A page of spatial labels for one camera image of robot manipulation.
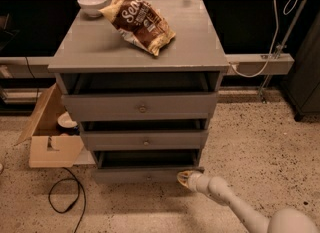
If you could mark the grey middle drawer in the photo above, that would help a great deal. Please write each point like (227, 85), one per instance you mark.
(144, 140)

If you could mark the white ceramic bowl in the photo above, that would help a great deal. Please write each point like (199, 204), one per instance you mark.
(92, 7)

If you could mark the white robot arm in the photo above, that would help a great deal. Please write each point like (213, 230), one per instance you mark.
(287, 220)

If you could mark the open cardboard box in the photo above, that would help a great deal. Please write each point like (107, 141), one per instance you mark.
(49, 147)

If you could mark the metal tripod stand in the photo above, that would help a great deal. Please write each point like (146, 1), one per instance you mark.
(279, 48)

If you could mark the grey wooden drawer cabinet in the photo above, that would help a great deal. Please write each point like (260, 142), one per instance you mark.
(143, 92)

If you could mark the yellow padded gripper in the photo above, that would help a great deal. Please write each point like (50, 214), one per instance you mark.
(196, 180)

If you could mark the grey bottom drawer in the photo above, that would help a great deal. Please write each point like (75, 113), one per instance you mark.
(140, 173)

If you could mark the white bowl in box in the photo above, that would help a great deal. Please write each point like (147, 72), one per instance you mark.
(65, 121)

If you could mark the dark grey side cabinet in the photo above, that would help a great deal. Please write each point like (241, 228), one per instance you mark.
(302, 84)

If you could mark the brown yellow chip bag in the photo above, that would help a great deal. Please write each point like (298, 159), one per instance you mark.
(139, 24)

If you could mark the grey top drawer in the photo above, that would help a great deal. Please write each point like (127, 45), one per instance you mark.
(139, 106)

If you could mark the grey drawer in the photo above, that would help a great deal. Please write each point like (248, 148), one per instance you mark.
(140, 173)
(139, 106)
(144, 140)

